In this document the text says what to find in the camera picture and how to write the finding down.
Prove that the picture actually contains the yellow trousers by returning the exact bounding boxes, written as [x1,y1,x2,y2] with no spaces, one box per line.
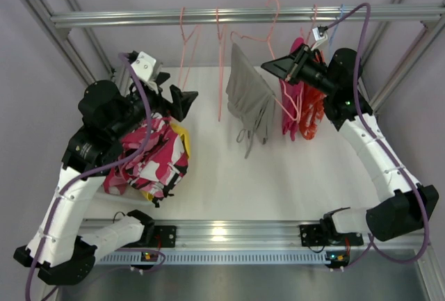
[136,124,191,207]

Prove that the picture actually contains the grey trousers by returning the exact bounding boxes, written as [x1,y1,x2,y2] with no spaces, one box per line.
[226,43,275,158]

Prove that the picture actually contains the pink wire hanger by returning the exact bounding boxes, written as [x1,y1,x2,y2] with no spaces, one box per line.
[177,6,202,88]

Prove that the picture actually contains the pink patterned trousers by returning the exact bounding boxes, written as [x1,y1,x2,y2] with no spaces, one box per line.
[104,113,191,208]

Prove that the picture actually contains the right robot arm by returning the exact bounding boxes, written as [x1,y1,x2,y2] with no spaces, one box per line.
[261,44,439,241]

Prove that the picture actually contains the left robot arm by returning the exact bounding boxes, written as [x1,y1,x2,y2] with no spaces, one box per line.
[14,80,198,286]

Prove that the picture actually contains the magenta trousers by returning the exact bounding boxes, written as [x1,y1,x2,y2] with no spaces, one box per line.
[280,36,307,143]

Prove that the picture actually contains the orange trousers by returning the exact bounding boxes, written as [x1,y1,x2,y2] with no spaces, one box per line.
[299,84,326,140]

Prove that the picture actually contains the white plastic basket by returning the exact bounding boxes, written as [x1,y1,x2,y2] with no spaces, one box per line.
[95,185,154,207]

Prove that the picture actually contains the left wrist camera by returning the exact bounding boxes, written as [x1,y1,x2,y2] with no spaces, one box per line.
[131,51,162,93]

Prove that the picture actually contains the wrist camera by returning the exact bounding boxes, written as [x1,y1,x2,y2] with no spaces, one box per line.
[311,26,329,51]
[131,51,162,93]

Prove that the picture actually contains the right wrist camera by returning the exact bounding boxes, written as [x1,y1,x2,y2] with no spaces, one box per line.
[311,26,329,51]

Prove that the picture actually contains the blue wire hanger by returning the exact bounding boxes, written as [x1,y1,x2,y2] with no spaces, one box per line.
[327,4,345,62]

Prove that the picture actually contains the right aluminium frame post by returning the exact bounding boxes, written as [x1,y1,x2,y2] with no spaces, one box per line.
[347,0,444,111]

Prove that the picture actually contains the aluminium frame post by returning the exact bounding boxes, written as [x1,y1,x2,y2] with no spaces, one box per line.
[20,0,130,93]
[347,0,444,111]

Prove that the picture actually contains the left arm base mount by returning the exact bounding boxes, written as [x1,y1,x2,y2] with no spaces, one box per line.
[138,225,177,249]

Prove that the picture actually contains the aluminium hanging rail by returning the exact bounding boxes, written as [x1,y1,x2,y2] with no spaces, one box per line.
[51,3,444,29]

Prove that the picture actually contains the aluminium front rail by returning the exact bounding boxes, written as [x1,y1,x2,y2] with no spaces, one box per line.
[76,220,428,250]

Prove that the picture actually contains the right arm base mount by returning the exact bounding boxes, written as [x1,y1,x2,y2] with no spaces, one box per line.
[299,224,332,247]

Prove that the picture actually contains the slotted cable duct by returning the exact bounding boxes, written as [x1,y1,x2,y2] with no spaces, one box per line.
[99,250,336,266]

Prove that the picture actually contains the left aluminium frame post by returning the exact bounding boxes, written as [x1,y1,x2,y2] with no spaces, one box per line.
[20,0,130,93]

